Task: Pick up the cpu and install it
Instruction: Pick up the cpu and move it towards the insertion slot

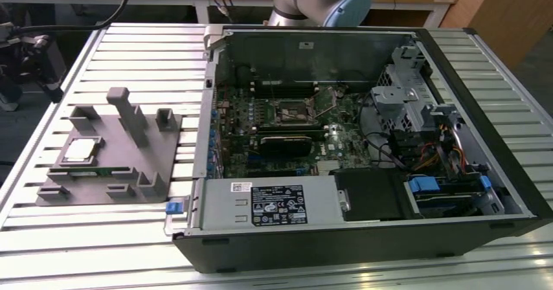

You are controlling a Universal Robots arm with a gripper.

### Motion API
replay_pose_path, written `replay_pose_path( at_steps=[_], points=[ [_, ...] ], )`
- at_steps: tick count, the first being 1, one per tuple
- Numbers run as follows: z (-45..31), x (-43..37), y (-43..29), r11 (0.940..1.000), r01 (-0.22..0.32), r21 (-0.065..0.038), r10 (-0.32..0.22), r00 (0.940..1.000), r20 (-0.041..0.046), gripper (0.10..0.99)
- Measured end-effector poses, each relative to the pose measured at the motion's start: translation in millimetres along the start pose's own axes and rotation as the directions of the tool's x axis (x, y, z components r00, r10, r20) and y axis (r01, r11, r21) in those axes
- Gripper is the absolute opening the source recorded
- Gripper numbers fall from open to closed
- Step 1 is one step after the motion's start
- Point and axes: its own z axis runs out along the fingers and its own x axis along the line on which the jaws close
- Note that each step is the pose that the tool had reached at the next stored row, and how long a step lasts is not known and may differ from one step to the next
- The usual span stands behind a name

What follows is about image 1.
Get silver CPU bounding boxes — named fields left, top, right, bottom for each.
left=62, top=139, right=102, bottom=163

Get CPU socket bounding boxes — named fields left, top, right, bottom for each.
left=269, top=98, right=320, bottom=126

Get white furniture foot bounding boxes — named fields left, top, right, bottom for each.
left=0, top=87, right=22, bottom=112

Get green RAM stick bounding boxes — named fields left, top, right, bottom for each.
left=49, top=166, right=131, bottom=177

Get grey parts rack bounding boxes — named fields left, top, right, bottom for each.
left=35, top=87, right=185, bottom=206

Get grey case hinge block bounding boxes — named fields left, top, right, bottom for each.
left=202, top=25, right=225, bottom=50

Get black RAM slot bank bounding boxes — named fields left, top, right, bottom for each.
left=257, top=124, right=329, bottom=136
left=252, top=78, right=321, bottom=99

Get grey power supply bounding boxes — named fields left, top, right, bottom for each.
left=200, top=175, right=346, bottom=232

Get black graphics card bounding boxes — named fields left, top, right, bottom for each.
left=256, top=134, right=314, bottom=158

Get silver chipset heatsink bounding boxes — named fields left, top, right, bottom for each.
left=317, top=160, right=340, bottom=175

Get green motherboard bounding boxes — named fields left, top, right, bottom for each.
left=214, top=83, right=376, bottom=178

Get silver shroud latch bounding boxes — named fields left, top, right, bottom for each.
left=337, top=188, right=353, bottom=212

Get black PC case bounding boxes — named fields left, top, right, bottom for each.
left=171, top=24, right=553, bottom=274

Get silver perforated drive cage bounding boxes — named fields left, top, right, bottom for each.
left=372, top=45, right=439, bottom=132

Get black plastic shroud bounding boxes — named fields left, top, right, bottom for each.
left=334, top=168, right=415, bottom=223

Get grey plastic bay holder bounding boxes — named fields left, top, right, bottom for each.
left=421, top=104, right=467, bottom=134

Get blue disk carrier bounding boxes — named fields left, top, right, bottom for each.
left=408, top=176, right=441, bottom=195

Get silver drive bay plate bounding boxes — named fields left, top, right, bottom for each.
left=449, top=121, right=491, bottom=177

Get black disk drive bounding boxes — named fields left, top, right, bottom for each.
left=413, top=189, right=481, bottom=219

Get wooden cabinet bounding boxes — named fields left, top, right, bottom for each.
left=440, top=0, right=553, bottom=69

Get bracket mounted wrist camera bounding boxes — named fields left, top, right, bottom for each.
left=11, top=33, right=53, bottom=50

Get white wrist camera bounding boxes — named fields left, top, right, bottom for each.
left=0, top=21, right=14, bottom=49

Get thin dark camera cables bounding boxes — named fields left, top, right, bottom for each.
left=197, top=0, right=237, bottom=24

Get silver metal bracket box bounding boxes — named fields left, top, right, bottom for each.
left=369, top=85, right=420, bottom=123

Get black internal cables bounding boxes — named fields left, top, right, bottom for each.
left=362, top=129, right=425, bottom=173

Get yellow and red wires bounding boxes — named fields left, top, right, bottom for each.
left=411, top=124, right=472, bottom=174

